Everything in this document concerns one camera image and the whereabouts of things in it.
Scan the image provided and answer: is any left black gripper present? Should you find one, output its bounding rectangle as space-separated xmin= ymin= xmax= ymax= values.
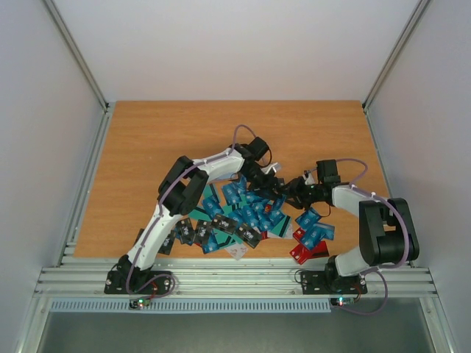
xmin=242 ymin=165 xmax=283 ymax=202

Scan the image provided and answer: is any black vip membership card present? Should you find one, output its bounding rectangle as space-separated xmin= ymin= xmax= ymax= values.
xmin=235 ymin=223 xmax=262 ymax=249

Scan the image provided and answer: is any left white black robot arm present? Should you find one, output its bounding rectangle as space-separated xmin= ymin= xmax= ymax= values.
xmin=117 ymin=137 xmax=280 ymax=294

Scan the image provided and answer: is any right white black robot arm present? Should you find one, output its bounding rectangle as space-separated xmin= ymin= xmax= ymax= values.
xmin=286 ymin=160 xmax=419 ymax=296

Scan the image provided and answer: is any blue card right edge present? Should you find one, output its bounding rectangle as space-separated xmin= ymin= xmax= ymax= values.
xmin=300 ymin=223 xmax=335 ymax=250

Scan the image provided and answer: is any red card front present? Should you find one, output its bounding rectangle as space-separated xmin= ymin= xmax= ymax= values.
xmin=289 ymin=244 xmax=313 ymax=265

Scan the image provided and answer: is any red card magnetic stripe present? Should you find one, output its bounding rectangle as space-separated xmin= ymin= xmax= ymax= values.
xmin=310 ymin=240 xmax=330 ymax=259

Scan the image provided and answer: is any white card with red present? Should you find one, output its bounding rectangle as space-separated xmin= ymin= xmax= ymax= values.
xmin=224 ymin=243 xmax=248 ymax=260

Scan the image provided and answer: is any teal card magnetic stripe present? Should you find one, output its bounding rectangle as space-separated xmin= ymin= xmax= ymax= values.
xmin=188 ymin=207 xmax=211 ymax=221

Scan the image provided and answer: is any right small circuit board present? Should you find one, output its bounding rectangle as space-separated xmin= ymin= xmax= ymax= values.
xmin=330 ymin=296 xmax=356 ymax=307

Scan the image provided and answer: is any small circuit board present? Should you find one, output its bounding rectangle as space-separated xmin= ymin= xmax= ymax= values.
xmin=330 ymin=296 xmax=356 ymax=307
xmin=129 ymin=297 xmax=152 ymax=310

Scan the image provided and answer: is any left small circuit board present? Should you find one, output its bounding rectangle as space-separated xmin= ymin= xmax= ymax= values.
xmin=129 ymin=297 xmax=152 ymax=310

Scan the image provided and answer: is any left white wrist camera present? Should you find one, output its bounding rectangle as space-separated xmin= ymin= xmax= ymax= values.
xmin=262 ymin=163 xmax=282 ymax=175

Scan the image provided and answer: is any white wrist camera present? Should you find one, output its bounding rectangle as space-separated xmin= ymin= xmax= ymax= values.
xmin=262 ymin=163 xmax=282 ymax=175
xmin=302 ymin=171 xmax=316 ymax=185

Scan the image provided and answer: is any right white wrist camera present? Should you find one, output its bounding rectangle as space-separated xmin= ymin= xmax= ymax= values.
xmin=302 ymin=171 xmax=316 ymax=185

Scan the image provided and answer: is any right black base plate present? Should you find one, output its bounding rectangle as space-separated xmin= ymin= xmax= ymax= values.
xmin=300 ymin=271 xmax=368 ymax=295

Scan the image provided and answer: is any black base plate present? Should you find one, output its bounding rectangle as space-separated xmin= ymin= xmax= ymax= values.
xmin=104 ymin=270 xmax=171 ymax=296
xmin=300 ymin=271 xmax=368 ymax=295

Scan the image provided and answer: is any grey slotted cable duct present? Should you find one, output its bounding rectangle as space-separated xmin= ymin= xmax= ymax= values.
xmin=49 ymin=298 xmax=330 ymax=314

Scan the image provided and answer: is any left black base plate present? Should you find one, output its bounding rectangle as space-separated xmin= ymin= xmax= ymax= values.
xmin=104 ymin=270 xmax=171 ymax=296

